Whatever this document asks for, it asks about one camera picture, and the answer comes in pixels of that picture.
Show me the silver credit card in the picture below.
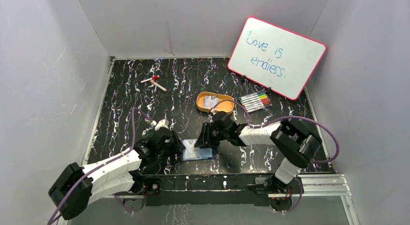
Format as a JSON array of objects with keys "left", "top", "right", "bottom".
[
  {"left": 204, "top": 95, "right": 219, "bottom": 109},
  {"left": 182, "top": 139, "right": 201, "bottom": 160}
]

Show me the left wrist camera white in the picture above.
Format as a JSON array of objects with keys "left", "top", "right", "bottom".
[{"left": 150, "top": 119, "right": 169, "bottom": 131}]

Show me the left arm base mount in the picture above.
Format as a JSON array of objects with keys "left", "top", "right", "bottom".
[{"left": 113, "top": 177, "right": 161, "bottom": 216}]

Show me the white marker red tip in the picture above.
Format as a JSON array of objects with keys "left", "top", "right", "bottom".
[{"left": 150, "top": 80, "right": 168, "bottom": 92}]

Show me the pink framed whiteboard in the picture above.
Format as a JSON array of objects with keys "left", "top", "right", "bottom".
[{"left": 227, "top": 16, "right": 327, "bottom": 100}]

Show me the aluminium frame rail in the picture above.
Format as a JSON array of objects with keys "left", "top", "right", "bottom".
[{"left": 58, "top": 175, "right": 359, "bottom": 225}]

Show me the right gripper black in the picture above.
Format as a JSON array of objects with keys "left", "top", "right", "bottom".
[{"left": 194, "top": 122, "right": 229, "bottom": 149}]

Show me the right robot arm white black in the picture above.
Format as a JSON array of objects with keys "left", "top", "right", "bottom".
[{"left": 194, "top": 111, "right": 322, "bottom": 193}]

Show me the blue leather card holder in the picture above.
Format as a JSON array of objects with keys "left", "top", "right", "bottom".
[{"left": 181, "top": 139, "right": 217, "bottom": 161}]

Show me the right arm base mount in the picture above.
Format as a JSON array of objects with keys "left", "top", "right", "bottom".
[{"left": 249, "top": 176, "right": 304, "bottom": 214}]

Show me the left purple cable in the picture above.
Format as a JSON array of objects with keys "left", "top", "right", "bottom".
[{"left": 47, "top": 107, "right": 158, "bottom": 225}]

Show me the orange oval tray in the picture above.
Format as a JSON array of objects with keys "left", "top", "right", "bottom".
[{"left": 196, "top": 91, "right": 234, "bottom": 115}]

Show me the pack of coloured markers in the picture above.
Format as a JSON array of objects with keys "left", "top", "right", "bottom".
[{"left": 239, "top": 90, "right": 272, "bottom": 113}]

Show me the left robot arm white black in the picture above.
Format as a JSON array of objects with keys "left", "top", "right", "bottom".
[{"left": 48, "top": 127, "right": 185, "bottom": 224}]

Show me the red capped marker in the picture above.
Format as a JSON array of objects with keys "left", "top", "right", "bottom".
[{"left": 140, "top": 75, "right": 160, "bottom": 84}]

